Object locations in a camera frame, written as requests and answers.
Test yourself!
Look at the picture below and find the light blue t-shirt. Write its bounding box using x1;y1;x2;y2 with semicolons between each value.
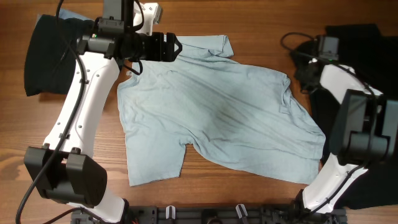
117;35;325;186

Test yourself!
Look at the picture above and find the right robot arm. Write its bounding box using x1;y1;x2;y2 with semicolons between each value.
289;36;397;223

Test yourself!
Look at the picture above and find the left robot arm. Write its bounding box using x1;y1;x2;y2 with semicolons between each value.
24;1;182;223

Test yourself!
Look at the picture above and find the folded light blue shirt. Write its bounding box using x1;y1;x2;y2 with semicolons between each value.
36;8;94;22

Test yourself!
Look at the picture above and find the folded black shirt on stack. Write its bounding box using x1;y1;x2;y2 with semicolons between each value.
24;15;94;96

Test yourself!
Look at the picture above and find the black shirt on right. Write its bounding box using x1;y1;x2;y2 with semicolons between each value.
290;23;398;210

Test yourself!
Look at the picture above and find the left black cable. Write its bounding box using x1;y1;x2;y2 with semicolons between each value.
15;0;91;224

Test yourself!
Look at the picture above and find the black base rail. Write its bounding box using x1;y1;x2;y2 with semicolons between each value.
70;206;348;224

